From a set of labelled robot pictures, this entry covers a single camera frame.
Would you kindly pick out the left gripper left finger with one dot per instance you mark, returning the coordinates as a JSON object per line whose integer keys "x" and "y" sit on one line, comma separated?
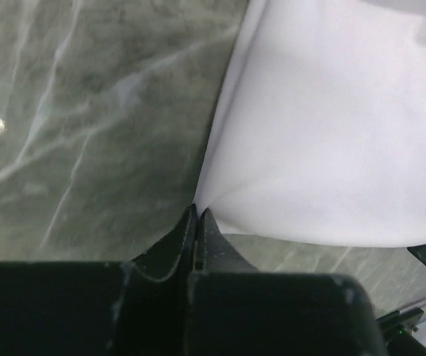
{"x": 154, "y": 305}

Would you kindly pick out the white t shirt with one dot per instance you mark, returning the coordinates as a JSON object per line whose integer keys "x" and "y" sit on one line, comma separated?
{"x": 319, "y": 134}

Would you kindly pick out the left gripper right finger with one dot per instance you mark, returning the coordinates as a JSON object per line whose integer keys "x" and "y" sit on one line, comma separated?
{"x": 237, "y": 310}

